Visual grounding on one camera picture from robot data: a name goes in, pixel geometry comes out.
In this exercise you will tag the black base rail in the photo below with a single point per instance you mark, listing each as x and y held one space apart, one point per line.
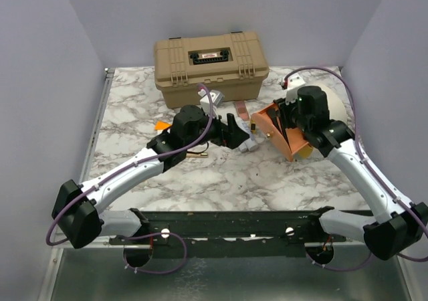
230 234

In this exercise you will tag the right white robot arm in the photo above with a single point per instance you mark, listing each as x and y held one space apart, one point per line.
396 222

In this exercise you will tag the black fan makeup brush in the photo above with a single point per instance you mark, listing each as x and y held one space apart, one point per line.
273 115

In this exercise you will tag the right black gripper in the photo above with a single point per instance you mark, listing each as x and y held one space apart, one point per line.
285 110

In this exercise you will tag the white spray bottle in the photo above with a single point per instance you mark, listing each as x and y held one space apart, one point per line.
244 126

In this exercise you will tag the lavender small bottle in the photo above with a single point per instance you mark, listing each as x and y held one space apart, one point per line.
248 145

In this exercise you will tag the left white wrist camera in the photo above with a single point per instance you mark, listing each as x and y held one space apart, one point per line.
210 105

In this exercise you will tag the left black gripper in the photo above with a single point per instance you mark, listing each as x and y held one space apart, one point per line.
228 134

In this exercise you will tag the gold black lipstick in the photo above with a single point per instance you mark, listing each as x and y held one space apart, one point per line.
253 127

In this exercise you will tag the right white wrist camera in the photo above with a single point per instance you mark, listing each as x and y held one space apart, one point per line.
291 84

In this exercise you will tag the pink blush palette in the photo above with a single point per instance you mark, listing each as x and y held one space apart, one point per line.
242 110

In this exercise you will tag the orange white cream tube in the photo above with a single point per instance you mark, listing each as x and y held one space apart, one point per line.
160 125

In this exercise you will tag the beige concealer tube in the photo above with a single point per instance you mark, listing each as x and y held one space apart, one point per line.
197 155

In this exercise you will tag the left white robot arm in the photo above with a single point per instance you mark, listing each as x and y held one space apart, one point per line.
80 211

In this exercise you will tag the white round makeup organizer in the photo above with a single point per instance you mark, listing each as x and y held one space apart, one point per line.
322 123

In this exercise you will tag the black round makeup brush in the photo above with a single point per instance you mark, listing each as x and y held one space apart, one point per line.
283 131

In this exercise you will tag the tan plastic toolbox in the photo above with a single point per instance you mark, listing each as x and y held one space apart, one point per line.
232 63

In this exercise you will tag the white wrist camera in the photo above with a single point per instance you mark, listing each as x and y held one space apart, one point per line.
291 84
210 105

